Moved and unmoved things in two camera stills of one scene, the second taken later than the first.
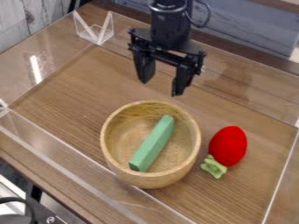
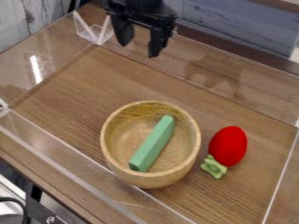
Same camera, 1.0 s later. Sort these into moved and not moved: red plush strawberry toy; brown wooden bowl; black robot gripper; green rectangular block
Moved: black robot gripper
Not moved: green rectangular block; brown wooden bowl; red plush strawberry toy
